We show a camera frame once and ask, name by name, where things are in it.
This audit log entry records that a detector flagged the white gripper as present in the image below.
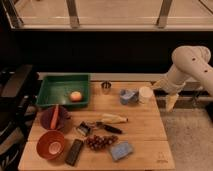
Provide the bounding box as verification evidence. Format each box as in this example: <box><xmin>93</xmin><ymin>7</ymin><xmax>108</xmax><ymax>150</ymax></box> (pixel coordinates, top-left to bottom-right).
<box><xmin>152</xmin><ymin>77</ymin><xmax>185</xmax><ymax>112</ymax></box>

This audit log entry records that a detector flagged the white plastic cup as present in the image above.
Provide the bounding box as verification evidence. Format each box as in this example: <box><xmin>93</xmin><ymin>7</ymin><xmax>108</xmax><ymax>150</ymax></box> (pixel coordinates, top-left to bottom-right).
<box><xmin>139</xmin><ymin>86</ymin><xmax>153</xmax><ymax>104</ymax></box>

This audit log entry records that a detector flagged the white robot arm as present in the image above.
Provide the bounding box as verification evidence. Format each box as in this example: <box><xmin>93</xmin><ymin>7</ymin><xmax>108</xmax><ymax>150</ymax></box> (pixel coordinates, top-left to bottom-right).
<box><xmin>152</xmin><ymin>46</ymin><xmax>213</xmax><ymax>112</ymax></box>

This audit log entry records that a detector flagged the crumpled blue cloth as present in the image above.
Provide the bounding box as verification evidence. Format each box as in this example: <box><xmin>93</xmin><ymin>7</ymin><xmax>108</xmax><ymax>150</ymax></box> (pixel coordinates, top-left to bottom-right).
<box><xmin>119</xmin><ymin>89</ymin><xmax>139</xmax><ymax>105</ymax></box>

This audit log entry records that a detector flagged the small metal cup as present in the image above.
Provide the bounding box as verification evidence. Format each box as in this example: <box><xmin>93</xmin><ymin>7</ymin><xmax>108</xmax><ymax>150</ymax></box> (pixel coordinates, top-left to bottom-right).
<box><xmin>101</xmin><ymin>81</ymin><xmax>112</xmax><ymax>94</ymax></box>

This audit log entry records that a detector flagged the blue sponge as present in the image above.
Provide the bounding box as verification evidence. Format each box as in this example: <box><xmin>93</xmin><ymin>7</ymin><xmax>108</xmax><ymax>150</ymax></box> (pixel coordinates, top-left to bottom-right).
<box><xmin>109</xmin><ymin>141</ymin><xmax>133</xmax><ymax>161</ymax></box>

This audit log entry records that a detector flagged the bunch of red grapes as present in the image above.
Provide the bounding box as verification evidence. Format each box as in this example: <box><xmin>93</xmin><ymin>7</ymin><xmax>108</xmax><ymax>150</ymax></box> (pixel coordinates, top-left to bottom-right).
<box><xmin>85</xmin><ymin>135</ymin><xmax>118</xmax><ymax>151</ymax></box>

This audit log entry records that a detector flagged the peach apple fruit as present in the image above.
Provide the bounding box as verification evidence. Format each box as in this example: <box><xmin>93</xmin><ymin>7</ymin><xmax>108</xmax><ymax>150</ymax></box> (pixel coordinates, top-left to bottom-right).
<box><xmin>69</xmin><ymin>91</ymin><xmax>83</xmax><ymax>102</ymax></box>

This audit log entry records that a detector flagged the black rectangular remote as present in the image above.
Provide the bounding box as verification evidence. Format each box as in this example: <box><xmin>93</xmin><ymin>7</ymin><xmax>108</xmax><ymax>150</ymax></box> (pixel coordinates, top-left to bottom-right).
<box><xmin>65</xmin><ymin>139</ymin><xmax>84</xmax><ymax>166</ymax></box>

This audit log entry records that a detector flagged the green plastic tray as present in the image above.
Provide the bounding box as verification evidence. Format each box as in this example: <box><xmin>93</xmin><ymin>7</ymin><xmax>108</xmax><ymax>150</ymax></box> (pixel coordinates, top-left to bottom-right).
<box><xmin>36</xmin><ymin>74</ymin><xmax>90</xmax><ymax>109</ymax></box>

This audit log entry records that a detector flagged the orange carrot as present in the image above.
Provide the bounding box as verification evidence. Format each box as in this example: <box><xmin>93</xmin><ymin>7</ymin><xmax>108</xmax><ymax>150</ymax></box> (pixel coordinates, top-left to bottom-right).
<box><xmin>50</xmin><ymin>104</ymin><xmax>59</xmax><ymax>130</ymax></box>

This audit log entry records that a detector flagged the orange bowl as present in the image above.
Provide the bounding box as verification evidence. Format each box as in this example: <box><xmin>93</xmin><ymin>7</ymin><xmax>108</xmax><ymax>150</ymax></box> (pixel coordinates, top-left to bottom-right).
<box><xmin>36</xmin><ymin>130</ymin><xmax>65</xmax><ymax>160</ymax></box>

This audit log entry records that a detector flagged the black chair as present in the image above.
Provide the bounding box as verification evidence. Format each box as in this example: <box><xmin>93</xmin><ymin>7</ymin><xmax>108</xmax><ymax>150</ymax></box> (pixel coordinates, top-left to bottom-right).
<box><xmin>0</xmin><ymin>65</ymin><xmax>38</xmax><ymax>171</ymax></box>

